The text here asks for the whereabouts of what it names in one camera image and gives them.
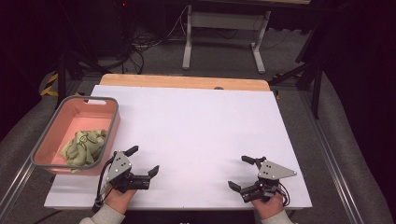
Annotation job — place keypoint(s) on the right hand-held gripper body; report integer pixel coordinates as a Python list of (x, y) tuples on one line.
[(274, 171)]

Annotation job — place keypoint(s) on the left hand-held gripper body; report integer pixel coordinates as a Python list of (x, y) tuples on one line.
[(119, 166)]

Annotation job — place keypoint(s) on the person's left hand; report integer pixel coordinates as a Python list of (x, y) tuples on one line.
[(120, 198)]

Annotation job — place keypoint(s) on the person's right hand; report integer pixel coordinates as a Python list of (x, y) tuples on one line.
[(267, 207)]

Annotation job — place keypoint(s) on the green crumpled cloth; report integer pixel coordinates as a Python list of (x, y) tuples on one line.
[(84, 147)]

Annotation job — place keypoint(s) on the white table cover sheet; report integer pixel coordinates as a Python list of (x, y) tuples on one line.
[(199, 133)]

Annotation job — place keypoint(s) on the pink basin with grey rim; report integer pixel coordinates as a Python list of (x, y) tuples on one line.
[(79, 116)]

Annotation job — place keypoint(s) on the black metal stand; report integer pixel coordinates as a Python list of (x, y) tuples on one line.
[(67, 71), (311, 74)]

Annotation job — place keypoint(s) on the yellow and black tape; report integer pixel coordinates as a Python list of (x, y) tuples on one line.
[(49, 85)]

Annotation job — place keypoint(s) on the metal floor rail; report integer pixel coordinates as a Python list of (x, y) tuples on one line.
[(334, 161), (14, 191)]

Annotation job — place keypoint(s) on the white desk frame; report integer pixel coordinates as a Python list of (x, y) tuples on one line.
[(225, 21)]

